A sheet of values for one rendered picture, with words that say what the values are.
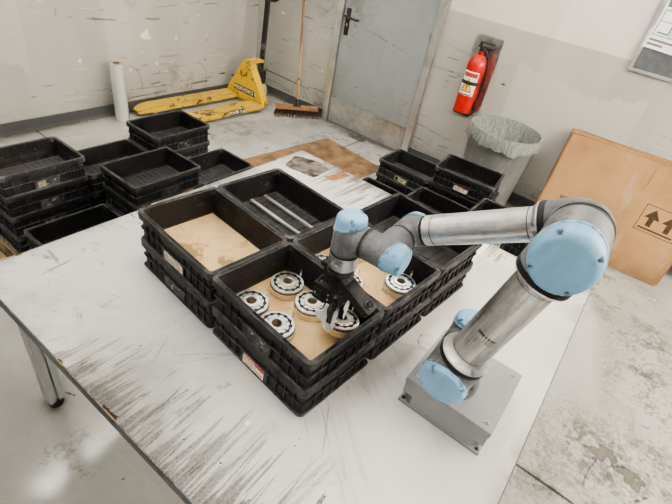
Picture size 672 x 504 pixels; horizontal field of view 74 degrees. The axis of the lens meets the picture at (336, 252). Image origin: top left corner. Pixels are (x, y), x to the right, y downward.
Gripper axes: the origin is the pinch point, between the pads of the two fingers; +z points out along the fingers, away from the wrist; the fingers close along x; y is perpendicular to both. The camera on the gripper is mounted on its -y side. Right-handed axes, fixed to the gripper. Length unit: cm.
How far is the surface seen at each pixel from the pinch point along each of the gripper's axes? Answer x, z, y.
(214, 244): -4, 4, 54
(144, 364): 35, 18, 37
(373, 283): -28.8, 4.8, 4.5
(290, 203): -45, 4, 55
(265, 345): 17.3, 2.0, 9.9
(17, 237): 12, 60, 175
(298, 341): 8.1, 4.8, 6.0
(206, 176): -87, 49, 154
